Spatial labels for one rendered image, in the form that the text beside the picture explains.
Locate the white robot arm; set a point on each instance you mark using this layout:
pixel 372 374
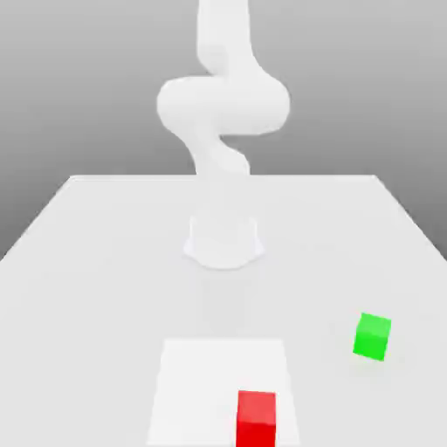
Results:
pixel 223 104

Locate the small green cube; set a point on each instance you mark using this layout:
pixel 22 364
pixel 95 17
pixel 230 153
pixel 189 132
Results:
pixel 371 337

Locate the small red cube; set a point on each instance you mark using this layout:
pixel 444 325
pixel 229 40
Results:
pixel 256 419

